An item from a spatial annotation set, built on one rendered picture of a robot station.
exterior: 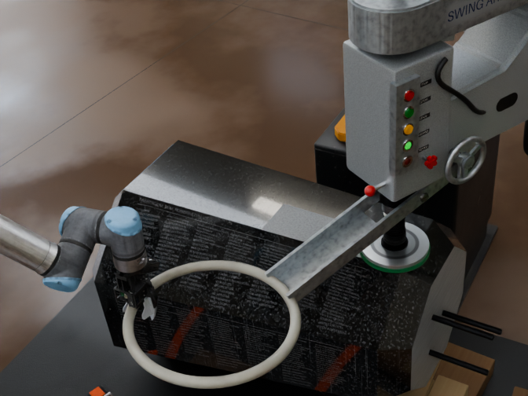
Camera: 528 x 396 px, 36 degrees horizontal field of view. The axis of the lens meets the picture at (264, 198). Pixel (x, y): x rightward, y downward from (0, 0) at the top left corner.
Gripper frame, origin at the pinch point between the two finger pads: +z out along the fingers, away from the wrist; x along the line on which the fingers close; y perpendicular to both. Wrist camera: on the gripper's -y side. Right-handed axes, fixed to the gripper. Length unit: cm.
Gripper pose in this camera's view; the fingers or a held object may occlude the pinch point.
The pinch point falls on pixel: (144, 312)
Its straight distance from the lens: 239.2
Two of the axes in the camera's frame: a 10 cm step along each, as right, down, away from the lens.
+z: 0.5, 8.1, 5.8
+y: -4.7, 5.3, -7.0
